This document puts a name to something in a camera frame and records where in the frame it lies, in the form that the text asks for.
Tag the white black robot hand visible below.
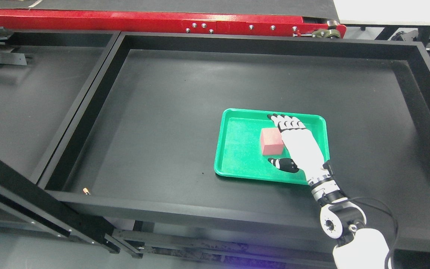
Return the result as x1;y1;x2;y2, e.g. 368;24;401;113
267;114;331;186

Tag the pink foam block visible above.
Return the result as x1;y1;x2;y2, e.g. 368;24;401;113
260;128;285;155

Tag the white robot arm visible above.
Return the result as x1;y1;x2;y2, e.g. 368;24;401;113
308;161;393;269

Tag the green plastic tray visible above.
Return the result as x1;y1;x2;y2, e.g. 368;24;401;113
214;108;330;186

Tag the black metal shelf right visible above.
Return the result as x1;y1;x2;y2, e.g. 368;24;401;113
38;33;430;269

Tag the black metal shelf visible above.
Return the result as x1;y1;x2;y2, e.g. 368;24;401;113
38;33;430;269
0;30;121;254

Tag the black metal shelf left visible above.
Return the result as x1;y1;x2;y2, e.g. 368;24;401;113
0;30;121;254

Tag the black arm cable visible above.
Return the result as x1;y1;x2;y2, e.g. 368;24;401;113
349;197;399;269

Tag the red conveyor frame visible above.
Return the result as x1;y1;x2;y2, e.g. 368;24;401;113
0;8;347;37

